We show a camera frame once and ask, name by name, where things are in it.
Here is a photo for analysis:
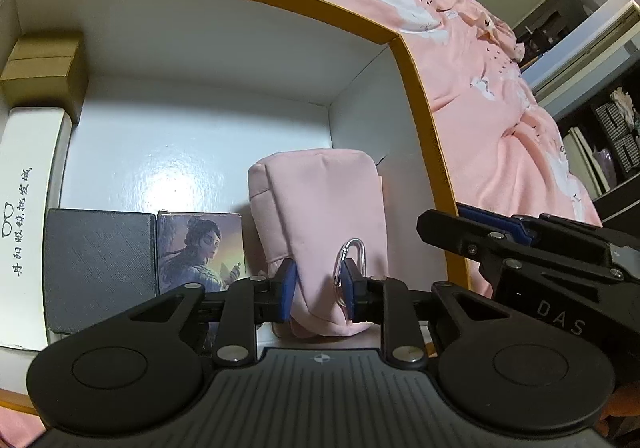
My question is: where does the dark bookshelf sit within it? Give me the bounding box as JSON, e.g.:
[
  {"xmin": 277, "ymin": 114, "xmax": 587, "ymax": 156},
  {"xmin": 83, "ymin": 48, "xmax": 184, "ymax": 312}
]
[{"xmin": 522, "ymin": 0, "xmax": 639, "ymax": 234}]

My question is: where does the long white glasses box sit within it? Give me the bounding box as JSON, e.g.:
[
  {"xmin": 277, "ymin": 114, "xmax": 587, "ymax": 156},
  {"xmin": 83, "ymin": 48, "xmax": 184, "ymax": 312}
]
[{"xmin": 1, "ymin": 108, "xmax": 72, "ymax": 352}]

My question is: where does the pink fabric pouch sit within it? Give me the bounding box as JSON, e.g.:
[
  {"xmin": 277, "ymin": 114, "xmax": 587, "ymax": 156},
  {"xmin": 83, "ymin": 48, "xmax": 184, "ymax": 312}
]
[{"xmin": 247, "ymin": 149, "xmax": 388, "ymax": 338}]

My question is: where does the silver carabiner clip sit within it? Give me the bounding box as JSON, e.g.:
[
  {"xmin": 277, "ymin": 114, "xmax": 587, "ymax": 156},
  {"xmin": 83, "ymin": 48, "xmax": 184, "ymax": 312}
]
[{"xmin": 333, "ymin": 238, "xmax": 367, "ymax": 312}]

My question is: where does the pink cloud-print bedsheet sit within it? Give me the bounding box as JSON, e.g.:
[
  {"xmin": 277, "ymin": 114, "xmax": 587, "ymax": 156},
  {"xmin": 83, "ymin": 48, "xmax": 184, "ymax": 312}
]
[{"xmin": 327, "ymin": 0, "xmax": 599, "ymax": 224}]

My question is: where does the person's right hand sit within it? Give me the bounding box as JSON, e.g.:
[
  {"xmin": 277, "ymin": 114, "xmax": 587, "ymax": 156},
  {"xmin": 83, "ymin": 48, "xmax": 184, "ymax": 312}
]
[{"xmin": 596, "ymin": 382, "xmax": 640, "ymax": 437}]

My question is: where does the black leather wallet box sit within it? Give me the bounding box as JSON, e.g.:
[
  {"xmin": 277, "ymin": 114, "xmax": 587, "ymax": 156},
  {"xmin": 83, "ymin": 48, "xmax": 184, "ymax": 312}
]
[{"xmin": 43, "ymin": 208, "xmax": 158, "ymax": 334}]

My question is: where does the illustrated character card box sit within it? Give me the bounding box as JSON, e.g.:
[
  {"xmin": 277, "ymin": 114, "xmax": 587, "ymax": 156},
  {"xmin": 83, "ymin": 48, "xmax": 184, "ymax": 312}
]
[{"xmin": 156, "ymin": 212, "xmax": 246, "ymax": 293}]

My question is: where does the small brown cardboard box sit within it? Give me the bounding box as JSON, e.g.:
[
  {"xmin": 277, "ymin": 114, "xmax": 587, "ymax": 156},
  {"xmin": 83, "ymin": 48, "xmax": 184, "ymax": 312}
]
[{"xmin": 1, "ymin": 31, "xmax": 89, "ymax": 124}]

